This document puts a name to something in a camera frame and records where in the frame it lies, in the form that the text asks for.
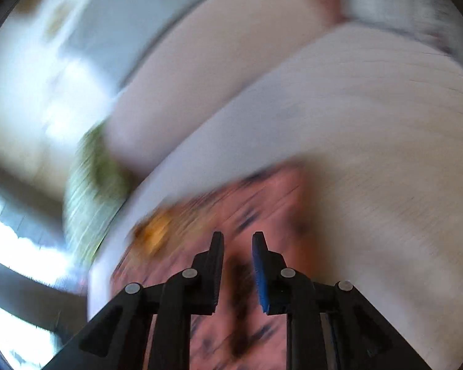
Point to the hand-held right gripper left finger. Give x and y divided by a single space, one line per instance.
213 277

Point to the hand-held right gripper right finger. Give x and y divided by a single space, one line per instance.
261 277

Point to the orange black patterned garment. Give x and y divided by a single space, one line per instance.
235 212

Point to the green white patterned pillow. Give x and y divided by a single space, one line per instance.
88 200

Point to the bed with pale pink sheet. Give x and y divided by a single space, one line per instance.
370 142

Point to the grey blue pillow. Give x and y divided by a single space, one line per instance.
131 11

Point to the striped white grey blanket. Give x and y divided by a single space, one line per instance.
389 0

